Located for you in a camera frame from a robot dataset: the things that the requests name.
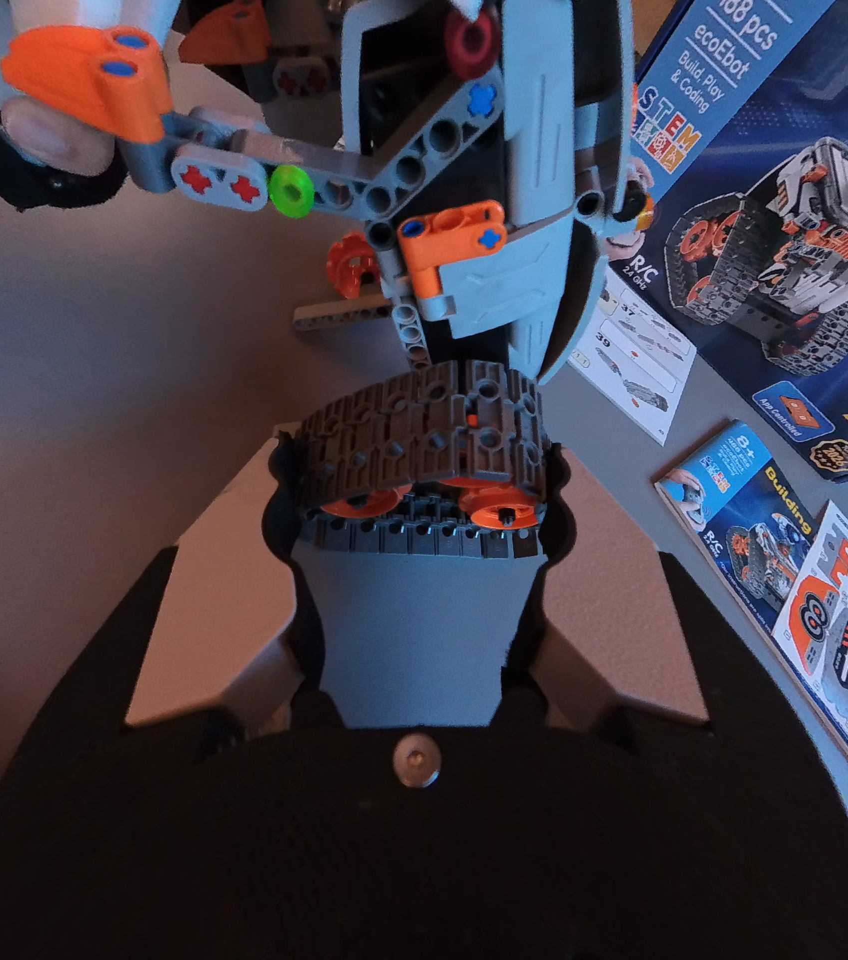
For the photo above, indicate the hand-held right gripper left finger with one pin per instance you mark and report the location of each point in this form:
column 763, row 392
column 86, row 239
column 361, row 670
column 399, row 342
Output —
column 221, row 600

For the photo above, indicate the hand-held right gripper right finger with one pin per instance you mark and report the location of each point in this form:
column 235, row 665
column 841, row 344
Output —
column 604, row 600

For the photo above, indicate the dark grey toy track belt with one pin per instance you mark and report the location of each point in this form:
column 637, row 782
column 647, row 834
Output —
column 409, row 427

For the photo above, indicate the grey orange block toy robot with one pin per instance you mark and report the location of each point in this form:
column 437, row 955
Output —
column 529, row 225

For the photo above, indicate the grey desk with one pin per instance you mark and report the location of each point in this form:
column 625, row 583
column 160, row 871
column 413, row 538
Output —
column 93, row 337

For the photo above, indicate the blue cover booklet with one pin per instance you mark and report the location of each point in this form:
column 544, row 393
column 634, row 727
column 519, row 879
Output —
column 739, row 525

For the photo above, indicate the open instruction booklet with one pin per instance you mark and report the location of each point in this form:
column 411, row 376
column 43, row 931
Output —
column 634, row 360

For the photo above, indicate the sticker sheet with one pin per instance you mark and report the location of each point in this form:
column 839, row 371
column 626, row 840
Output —
column 844, row 645

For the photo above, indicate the blue toy robot box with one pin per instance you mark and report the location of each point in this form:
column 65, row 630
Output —
column 769, row 300

